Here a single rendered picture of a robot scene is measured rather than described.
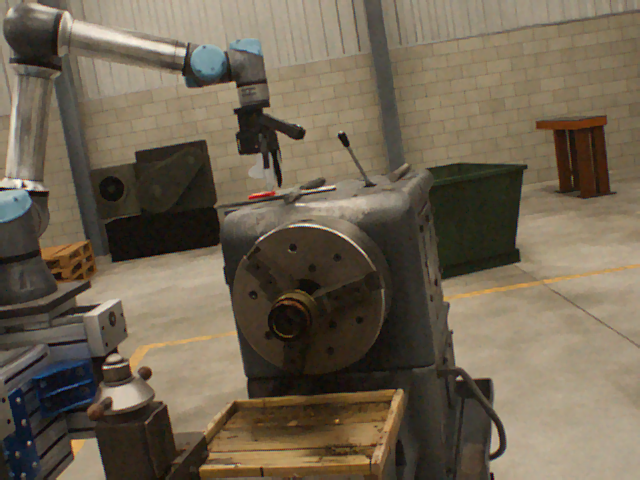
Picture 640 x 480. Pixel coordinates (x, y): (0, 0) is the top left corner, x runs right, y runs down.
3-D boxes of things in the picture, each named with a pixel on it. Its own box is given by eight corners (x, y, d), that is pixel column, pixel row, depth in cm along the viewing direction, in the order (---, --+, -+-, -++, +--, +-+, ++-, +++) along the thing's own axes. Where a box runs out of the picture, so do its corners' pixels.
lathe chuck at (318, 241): (254, 360, 161) (239, 221, 155) (395, 360, 153) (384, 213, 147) (241, 375, 152) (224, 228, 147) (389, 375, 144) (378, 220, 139)
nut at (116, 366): (113, 375, 92) (107, 350, 92) (140, 373, 91) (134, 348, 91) (97, 387, 89) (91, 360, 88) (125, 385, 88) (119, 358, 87)
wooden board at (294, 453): (233, 417, 148) (229, 398, 148) (406, 407, 139) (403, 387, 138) (172, 491, 120) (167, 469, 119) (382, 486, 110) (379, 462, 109)
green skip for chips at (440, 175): (383, 263, 709) (370, 178, 696) (470, 245, 727) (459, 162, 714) (435, 288, 579) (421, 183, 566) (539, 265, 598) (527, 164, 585)
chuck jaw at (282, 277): (291, 296, 149) (248, 257, 150) (306, 279, 148) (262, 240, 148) (275, 311, 139) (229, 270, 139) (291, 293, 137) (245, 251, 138)
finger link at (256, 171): (252, 194, 173) (249, 157, 175) (275, 191, 172) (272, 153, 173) (247, 191, 170) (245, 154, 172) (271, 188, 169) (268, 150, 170)
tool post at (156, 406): (134, 460, 97) (118, 391, 95) (183, 458, 95) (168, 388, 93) (106, 487, 90) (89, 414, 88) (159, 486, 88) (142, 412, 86)
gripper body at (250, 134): (249, 155, 180) (241, 107, 178) (282, 150, 178) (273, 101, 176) (239, 158, 173) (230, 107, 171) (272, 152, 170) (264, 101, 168)
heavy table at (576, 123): (541, 188, 1061) (533, 121, 1046) (570, 183, 1061) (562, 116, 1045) (583, 199, 902) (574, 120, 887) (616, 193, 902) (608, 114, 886)
